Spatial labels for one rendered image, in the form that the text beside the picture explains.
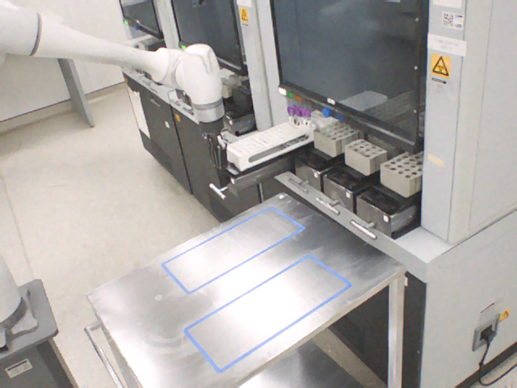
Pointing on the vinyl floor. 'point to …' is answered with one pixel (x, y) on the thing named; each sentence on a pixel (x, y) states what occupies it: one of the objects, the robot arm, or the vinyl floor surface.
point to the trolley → (246, 304)
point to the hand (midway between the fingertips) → (221, 175)
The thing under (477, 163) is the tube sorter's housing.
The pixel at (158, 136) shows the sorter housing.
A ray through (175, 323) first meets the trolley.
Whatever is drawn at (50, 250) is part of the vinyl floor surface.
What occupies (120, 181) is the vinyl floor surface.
